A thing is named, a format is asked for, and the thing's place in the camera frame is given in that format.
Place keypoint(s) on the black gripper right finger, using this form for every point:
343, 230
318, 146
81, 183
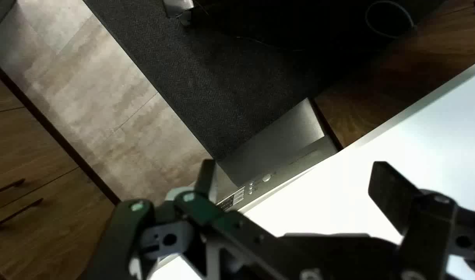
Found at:
428, 228

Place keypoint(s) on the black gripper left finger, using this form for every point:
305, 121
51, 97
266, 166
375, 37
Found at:
195, 208

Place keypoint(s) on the wooden drawer cabinet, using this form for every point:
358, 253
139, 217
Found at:
34, 172

